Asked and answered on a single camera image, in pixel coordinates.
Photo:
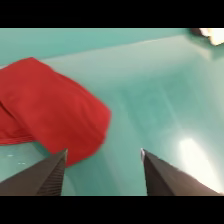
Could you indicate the red T-shirt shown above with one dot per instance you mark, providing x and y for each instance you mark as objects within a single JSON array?
[{"x": 56, "y": 110}]

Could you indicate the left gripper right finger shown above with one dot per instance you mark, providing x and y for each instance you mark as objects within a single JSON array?
[{"x": 168, "y": 180}]

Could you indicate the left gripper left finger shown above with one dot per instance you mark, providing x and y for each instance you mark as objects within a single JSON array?
[{"x": 45, "y": 178}]

